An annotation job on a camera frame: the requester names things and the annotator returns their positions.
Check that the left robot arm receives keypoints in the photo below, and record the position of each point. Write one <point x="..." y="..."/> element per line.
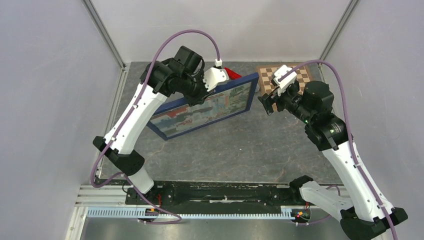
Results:
<point x="184" y="73"/>

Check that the aluminium rail frame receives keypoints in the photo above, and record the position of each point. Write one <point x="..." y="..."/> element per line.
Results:
<point x="116" y="212"/>

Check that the wooden chessboard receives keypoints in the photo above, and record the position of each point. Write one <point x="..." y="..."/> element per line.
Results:
<point x="266" y="76"/>

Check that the aluminium corner post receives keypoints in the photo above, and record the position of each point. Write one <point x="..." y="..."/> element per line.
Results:
<point x="101" y="28"/>
<point x="345" y="17"/>

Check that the left aluminium corner post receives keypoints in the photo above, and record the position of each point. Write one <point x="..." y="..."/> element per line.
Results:
<point x="101" y="28"/>

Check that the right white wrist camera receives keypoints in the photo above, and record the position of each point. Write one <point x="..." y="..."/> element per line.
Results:
<point x="282" y="78"/>

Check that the colourful photo poster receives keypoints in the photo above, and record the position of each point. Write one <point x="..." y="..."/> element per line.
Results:
<point x="205" y="112"/>

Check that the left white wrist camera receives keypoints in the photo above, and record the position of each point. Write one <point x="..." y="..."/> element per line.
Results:
<point x="215" y="76"/>

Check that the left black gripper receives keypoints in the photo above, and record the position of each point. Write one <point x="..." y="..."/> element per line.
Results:
<point x="201" y="97"/>

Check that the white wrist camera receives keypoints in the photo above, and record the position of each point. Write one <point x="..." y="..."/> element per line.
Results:
<point x="215" y="76"/>
<point x="282" y="78"/>

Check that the right aluminium corner post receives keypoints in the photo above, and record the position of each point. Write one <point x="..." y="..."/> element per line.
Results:
<point x="345" y="17"/>

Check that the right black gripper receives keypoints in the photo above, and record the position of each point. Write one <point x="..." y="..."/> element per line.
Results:
<point x="267" y="99"/>

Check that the red cylindrical object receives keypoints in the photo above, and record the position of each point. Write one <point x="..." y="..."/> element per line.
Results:
<point x="232" y="74"/>

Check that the wooden picture frame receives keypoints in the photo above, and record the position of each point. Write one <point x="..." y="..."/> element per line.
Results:
<point x="175" y="118"/>

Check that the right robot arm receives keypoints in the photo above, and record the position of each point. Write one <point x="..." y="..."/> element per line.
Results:
<point x="366" y="214"/>

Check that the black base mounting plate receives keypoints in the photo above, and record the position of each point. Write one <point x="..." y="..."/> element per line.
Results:
<point x="206" y="197"/>

